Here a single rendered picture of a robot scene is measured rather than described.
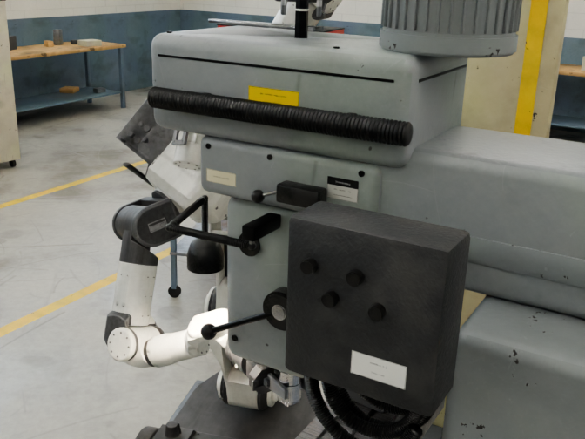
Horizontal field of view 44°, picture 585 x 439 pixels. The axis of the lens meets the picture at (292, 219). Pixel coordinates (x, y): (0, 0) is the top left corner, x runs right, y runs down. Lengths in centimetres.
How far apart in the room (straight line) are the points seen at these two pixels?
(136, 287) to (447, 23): 100
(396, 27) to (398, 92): 10
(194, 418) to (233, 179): 144
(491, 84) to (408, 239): 214
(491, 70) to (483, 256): 190
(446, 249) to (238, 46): 52
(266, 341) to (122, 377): 260
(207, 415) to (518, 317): 165
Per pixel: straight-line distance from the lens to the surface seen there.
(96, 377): 389
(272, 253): 123
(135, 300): 173
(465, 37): 104
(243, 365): 152
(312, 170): 112
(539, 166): 102
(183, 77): 122
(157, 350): 169
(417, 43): 104
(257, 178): 118
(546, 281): 105
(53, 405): 372
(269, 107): 109
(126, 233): 174
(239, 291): 129
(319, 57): 108
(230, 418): 252
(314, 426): 189
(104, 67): 1163
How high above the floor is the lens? 201
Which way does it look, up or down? 19 degrees down
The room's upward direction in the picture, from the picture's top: 2 degrees clockwise
